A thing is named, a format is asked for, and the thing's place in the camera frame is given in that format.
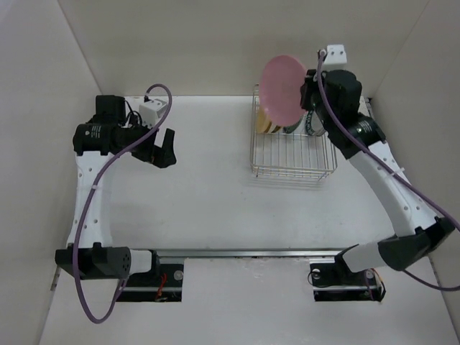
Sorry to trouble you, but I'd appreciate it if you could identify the pink plastic plate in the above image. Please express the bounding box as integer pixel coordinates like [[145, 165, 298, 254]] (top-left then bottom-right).
[[259, 55, 306, 127]]

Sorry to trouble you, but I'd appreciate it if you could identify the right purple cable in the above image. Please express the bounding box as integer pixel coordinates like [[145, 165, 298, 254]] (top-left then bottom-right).
[[316, 50, 460, 291]]

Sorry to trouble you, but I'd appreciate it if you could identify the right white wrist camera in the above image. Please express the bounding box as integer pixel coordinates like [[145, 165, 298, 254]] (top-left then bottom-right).
[[323, 44, 347, 70]]

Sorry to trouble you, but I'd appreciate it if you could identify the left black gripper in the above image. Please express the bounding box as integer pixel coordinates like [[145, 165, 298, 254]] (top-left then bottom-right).
[[121, 114, 175, 167]]

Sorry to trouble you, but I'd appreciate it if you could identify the white plate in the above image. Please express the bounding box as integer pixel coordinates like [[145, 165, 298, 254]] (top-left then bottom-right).
[[268, 123, 283, 134]]

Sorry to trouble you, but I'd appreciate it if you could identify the metal wire dish rack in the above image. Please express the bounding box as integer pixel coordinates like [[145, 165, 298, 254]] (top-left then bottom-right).
[[249, 85, 338, 181]]

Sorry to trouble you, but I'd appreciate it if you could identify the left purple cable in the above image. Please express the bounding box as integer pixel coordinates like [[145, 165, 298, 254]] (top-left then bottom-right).
[[72, 84, 173, 323]]

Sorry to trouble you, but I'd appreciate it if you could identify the blue rimmed grey plate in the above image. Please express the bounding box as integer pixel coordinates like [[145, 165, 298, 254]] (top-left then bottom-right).
[[305, 111, 325, 137]]

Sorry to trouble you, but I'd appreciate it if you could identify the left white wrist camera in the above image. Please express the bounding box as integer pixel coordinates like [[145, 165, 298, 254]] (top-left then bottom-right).
[[138, 98, 167, 128]]

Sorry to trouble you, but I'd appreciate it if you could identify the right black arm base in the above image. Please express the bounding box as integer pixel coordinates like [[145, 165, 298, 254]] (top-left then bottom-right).
[[307, 261, 387, 303]]

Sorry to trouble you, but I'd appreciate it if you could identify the purple cable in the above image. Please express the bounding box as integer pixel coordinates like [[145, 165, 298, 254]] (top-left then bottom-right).
[[316, 50, 460, 291], [72, 84, 173, 323]]

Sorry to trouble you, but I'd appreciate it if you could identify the front aluminium rail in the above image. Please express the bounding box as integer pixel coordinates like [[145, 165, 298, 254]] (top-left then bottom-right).
[[156, 248, 343, 259]]

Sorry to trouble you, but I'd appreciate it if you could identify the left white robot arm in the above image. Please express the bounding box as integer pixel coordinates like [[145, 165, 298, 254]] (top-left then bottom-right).
[[55, 95, 177, 285]]

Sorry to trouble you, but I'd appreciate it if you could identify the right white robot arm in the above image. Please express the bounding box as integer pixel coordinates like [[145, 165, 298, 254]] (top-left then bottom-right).
[[300, 70, 459, 285]]

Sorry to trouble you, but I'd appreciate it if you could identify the dark green plate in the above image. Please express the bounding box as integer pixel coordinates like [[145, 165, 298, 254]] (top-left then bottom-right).
[[283, 117, 303, 134]]

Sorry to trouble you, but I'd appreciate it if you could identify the tan yellow plate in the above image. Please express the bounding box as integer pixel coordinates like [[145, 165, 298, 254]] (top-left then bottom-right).
[[255, 107, 275, 134]]

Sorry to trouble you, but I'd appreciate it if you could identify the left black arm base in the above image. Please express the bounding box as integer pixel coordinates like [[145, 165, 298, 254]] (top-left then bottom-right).
[[116, 255, 185, 303]]

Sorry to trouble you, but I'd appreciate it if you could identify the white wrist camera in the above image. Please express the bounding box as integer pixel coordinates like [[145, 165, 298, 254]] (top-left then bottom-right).
[[138, 98, 167, 128], [323, 44, 347, 70]]

